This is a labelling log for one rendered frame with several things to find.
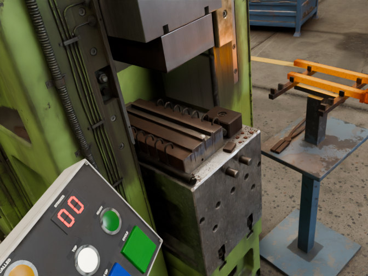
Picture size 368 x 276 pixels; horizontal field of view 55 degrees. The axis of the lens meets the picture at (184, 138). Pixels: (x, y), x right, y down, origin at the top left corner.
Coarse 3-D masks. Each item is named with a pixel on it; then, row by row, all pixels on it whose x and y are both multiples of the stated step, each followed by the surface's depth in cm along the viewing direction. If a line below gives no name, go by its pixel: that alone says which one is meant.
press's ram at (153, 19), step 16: (112, 0) 84; (128, 0) 80; (144, 0) 79; (160, 0) 83; (176, 0) 86; (192, 0) 90; (208, 0) 95; (112, 16) 87; (128, 16) 83; (144, 16) 80; (160, 16) 84; (176, 16) 88; (192, 16) 92; (112, 32) 90; (128, 32) 86; (144, 32) 82; (160, 32) 86
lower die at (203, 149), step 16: (128, 112) 135; (160, 112) 130; (176, 112) 130; (144, 128) 124; (160, 128) 122; (176, 128) 119; (208, 128) 118; (144, 144) 119; (160, 144) 116; (176, 144) 114; (192, 144) 112; (208, 144) 115; (176, 160) 110; (192, 160) 111
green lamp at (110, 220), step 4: (108, 212) 76; (112, 212) 76; (104, 216) 74; (108, 216) 75; (112, 216) 76; (116, 216) 77; (104, 220) 74; (108, 220) 75; (112, 220) 75; (116, 220) 76; (104, 224) 74; (108, 224) 74; (112, 224) 75; (116, 224) 76; (108, 228) 74; (112, 228) 75; (116, 228) 76
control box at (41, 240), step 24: (72, 168) 76; (48, 192) 73; (72, 192) 71; (96, 192) 75; (24, 216) 69; (48, 216) 65; (72, 216) 69; (96, 216) 73; (120, 216) 78; (24, 240) 60; (48, 240) 63; (72, 240) 67; (96, 240) 71; (120, 240) 76; (0, 264) 56; (48, 264) 62; (72, 264) 65; (120, 264) 73
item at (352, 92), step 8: (296, 72) 142; (296, 80) 140; (304, 80) 137; (312, 80) 134; (320, 80) 133; (328, 88) 131; (336, 88) 128; (344, 88) 126; (352, 88) 126; (352, 96) 125; (360, 96) 121
